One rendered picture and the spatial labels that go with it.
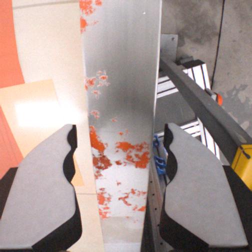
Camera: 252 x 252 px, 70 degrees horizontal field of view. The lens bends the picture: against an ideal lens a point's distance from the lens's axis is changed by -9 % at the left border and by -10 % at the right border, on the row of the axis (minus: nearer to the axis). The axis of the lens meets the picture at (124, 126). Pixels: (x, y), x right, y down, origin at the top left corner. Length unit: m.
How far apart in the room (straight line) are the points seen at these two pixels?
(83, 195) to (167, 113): 0.84
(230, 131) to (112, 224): 0.25
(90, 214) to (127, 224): 0.06
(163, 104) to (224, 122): 0.63
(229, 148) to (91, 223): 0.23
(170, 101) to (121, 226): 0.84
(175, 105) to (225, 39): 0.49
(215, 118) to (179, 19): 0.81
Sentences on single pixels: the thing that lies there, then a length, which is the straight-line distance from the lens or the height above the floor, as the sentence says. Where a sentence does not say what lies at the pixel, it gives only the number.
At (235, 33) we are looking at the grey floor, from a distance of 1.26.
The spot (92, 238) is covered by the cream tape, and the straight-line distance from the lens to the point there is 0.28.
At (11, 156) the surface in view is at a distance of 0.20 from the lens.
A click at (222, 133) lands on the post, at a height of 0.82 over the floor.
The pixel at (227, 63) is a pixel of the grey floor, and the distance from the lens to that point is 1.27.
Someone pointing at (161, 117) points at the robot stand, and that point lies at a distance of 1.01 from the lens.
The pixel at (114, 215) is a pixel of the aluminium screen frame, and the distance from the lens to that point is 0.17.
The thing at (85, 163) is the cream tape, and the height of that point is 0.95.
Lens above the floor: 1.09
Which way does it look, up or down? 60 degrees down
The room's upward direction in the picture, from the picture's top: 178 degrees clockwise
